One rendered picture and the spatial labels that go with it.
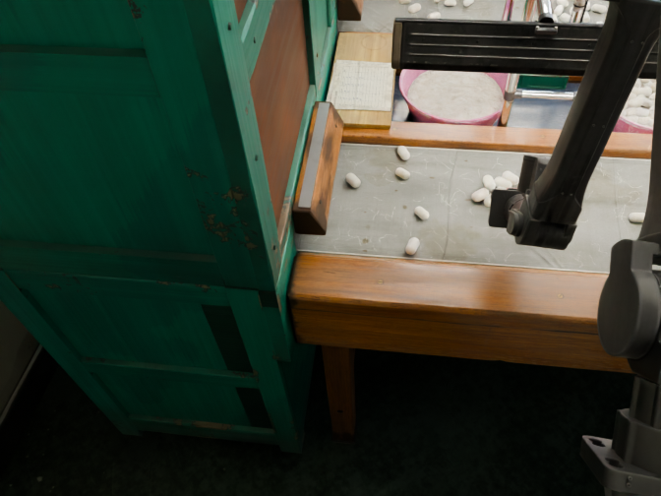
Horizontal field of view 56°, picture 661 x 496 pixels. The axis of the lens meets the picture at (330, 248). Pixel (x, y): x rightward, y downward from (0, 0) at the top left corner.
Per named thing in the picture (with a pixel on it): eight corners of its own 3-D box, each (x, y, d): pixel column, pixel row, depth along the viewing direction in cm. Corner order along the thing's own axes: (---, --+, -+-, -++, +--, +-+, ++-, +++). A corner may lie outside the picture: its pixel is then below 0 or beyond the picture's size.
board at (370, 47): (390, 129, 134) (390, 125, 133) (322, 126, 136) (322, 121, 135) (398, 37, 154) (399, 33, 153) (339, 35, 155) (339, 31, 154)
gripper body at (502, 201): (491, 187, 106) (497, 193, 99) (552, 192, 105) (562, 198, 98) (486, 224, 108) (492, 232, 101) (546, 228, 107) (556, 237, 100)
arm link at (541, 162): (511, 237, 89) (570, 246, 89) (527, 158, 86) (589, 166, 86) (494, 221, 100) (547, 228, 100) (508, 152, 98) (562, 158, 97)
